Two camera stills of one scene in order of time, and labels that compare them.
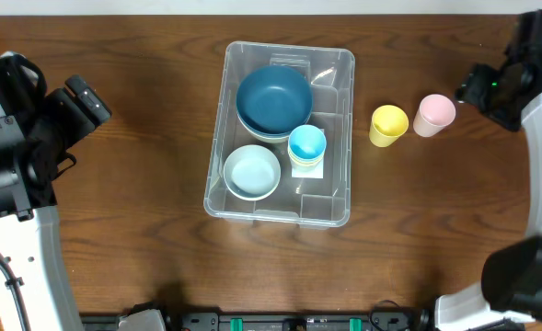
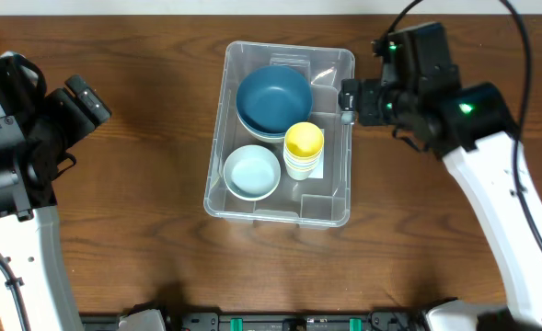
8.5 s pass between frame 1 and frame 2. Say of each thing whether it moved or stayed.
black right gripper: moved
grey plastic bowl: stayed
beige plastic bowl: stayed
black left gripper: stayed
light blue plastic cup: moved
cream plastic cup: moved
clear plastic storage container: stayed
